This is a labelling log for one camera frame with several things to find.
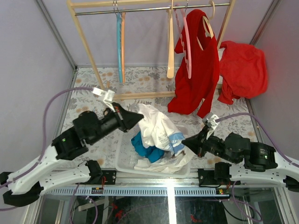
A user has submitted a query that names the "blue hanger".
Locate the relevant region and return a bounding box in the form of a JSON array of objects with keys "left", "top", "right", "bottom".
[{"left": 113, "top": 0, "right": 124, "bottom": 83}]

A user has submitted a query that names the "white plastic laundry basket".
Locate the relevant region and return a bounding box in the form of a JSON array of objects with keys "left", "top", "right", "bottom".
[{"left": 115, "top": 126, "right": 191, "bottom": 178}]

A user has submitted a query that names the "pink wavy hanger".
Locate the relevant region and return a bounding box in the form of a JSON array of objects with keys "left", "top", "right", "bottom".
[{"left": 174, "top": 1, "right": 192, "bottom": 79}]

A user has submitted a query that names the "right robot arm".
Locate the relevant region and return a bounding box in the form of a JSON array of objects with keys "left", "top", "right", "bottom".
[{"left": 182, "top": 129, "right": 299, "bottom": 192}]

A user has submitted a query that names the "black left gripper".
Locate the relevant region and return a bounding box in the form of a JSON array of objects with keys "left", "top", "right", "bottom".
[{"left": 90, "top": 102, "right": 145, "bottom": 146}]

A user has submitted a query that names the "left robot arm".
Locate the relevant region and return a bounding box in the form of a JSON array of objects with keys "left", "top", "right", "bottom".
[{"left": 0, "top": 103, "right": 144, "bottom": 207}]

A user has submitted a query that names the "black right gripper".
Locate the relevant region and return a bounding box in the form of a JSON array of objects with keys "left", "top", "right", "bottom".
[{"left": 180, "top": 126, "right": 237, "bottom": 164}]

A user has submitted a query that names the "orange hanger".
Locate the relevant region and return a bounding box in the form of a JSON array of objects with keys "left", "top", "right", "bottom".
[{"left": 121, "top": 12, "right": 126, "bottom": 83}]

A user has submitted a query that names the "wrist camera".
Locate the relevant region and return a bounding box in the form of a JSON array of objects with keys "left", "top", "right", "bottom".
[
  {"left": 92, "top": 87, "right": 115, "bottom": 112},
  {"left": 202, "top": 112, "right": 219, "bottom": 139}
]

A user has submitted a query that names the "beige wooden hanger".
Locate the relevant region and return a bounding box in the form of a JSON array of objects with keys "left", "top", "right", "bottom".
[{"left": 167, "top": 1, "right": 174, "bottom": 79}]

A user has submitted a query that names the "white t shirt blue print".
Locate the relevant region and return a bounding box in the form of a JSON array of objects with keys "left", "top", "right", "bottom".
[{"left": 138, "top": 104, "right": 195, "bottom": 164}]

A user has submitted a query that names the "aluminium rail with cable duct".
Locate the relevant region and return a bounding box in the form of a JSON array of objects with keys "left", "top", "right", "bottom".
[{"left": 44, "top": 170, "right": 288, "bottom": 196}]

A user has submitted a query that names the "red cloth pile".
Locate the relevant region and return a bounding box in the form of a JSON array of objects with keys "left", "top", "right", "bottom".
[{"left": 218, "top": 41, "right": 268, "bottom": 105}]

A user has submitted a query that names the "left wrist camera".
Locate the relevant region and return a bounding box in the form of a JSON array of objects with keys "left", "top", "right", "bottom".
[{"left": 92, "top": 87, "right": 115, "bottom": 112}]

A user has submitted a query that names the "red t shirt on hanger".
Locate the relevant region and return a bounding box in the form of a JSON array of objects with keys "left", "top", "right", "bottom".
[{"left": 168, "top": 9, "right": 220, "bottom": 118}]

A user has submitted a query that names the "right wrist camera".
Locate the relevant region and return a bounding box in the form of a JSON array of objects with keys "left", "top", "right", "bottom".
[{"left": 202, "top": 112, "right": 219, "bottom": 139}]

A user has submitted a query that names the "wooden clothes rack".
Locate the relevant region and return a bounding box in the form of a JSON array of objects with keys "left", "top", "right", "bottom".
[{"left": 66, "top": 0, "right": 235, "bottom": 91}]

